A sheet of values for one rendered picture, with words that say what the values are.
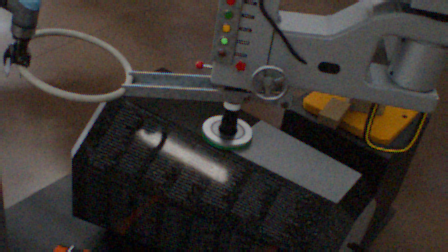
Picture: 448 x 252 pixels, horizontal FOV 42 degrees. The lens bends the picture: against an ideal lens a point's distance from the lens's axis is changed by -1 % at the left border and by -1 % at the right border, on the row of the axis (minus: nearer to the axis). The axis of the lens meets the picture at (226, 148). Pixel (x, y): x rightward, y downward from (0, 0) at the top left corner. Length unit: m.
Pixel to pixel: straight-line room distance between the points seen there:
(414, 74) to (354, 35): 0.28
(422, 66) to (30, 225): 2.11
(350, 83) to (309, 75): 0.16
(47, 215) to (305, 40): 1.79
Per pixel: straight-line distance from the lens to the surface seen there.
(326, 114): 2.87
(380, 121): 3.05
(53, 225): 3.23
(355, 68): 2.20
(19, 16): 2.25
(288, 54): 2.16
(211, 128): 2.46
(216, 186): 2.39
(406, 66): 2.25
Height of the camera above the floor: 2.29
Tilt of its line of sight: 36 degrees down
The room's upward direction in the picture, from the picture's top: 11 degrees clockwise
